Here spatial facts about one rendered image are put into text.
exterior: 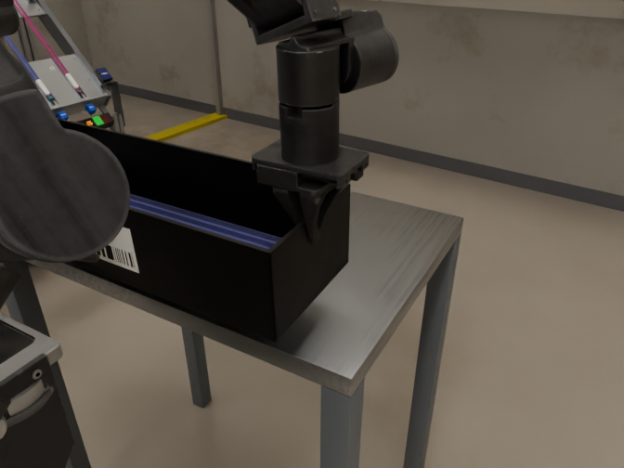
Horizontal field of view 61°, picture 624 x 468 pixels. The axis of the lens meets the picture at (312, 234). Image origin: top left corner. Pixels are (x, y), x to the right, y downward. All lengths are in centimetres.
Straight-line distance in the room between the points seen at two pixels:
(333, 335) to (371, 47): 34
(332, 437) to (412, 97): 274
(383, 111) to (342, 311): 275
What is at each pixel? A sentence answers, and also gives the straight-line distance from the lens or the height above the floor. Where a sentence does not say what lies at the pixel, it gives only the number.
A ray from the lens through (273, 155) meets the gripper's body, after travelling 53.
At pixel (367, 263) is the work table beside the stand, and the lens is 81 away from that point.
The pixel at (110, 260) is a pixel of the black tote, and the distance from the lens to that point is 68.
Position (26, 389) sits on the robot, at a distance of 56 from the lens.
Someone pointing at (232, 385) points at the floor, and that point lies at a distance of 175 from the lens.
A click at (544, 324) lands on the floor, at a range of 213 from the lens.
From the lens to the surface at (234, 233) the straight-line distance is 66.
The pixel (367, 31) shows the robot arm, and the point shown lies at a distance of 55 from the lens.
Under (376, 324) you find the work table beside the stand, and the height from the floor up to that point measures 80.
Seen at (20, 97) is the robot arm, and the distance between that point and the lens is 34.
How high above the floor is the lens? 124
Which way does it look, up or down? 30 degrees down
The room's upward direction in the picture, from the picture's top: straight up
